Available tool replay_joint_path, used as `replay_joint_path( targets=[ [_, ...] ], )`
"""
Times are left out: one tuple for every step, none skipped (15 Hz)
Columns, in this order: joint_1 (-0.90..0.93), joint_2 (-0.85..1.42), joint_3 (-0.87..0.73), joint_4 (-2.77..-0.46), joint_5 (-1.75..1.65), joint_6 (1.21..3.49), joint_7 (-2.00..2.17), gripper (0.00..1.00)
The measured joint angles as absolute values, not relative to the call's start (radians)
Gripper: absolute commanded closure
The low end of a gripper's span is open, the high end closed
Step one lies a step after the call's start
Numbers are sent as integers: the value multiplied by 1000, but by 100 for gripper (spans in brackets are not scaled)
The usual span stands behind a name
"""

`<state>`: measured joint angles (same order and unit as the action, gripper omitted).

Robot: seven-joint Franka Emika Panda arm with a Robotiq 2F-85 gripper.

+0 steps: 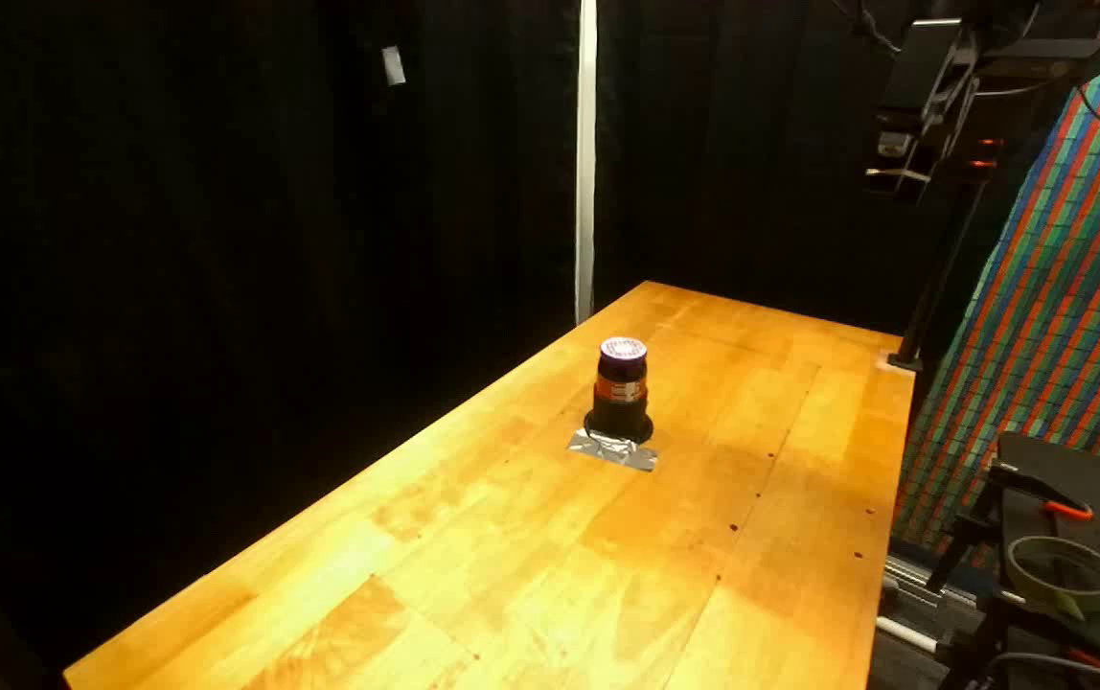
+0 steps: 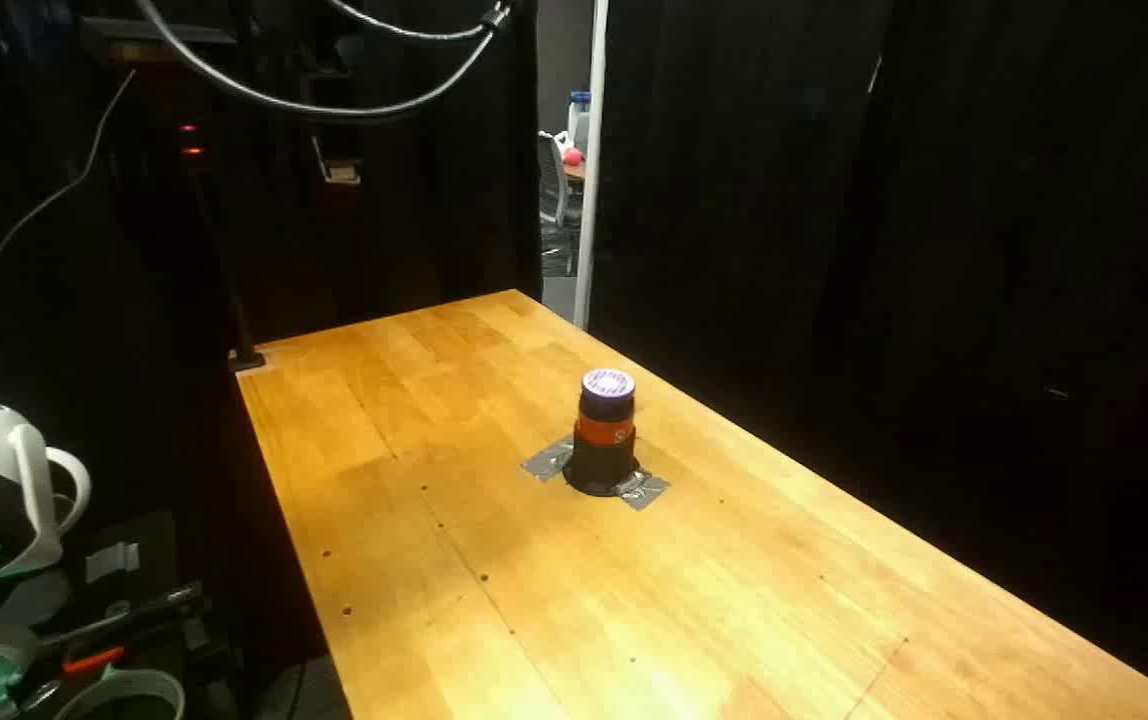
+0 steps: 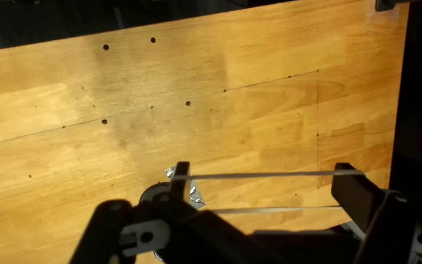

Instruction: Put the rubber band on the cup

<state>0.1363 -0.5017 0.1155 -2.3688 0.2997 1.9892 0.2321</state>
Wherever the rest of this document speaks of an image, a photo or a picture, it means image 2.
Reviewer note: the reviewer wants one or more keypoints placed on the white vertical pole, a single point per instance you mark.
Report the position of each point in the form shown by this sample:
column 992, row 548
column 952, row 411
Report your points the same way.
column 598, row 87

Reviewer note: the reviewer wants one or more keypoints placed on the roll of tape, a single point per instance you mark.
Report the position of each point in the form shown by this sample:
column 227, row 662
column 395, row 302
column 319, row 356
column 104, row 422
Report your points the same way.
column 117, row 684

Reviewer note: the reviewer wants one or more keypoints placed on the orange rubber band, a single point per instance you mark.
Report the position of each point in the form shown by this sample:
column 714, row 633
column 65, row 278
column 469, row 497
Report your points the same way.
column 607, row 434

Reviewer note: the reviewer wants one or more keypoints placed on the orange-handled clamp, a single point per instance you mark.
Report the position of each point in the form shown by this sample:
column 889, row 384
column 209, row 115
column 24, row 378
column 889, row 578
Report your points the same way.
column 63, row 667

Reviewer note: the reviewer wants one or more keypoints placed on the dark upside-down cup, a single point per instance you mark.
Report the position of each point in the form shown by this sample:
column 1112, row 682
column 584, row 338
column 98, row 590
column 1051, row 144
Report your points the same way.
column 607, row 392

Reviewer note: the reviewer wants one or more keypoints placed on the grey tape strip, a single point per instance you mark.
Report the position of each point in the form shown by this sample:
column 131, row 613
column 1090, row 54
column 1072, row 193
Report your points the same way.
column 638, row 488

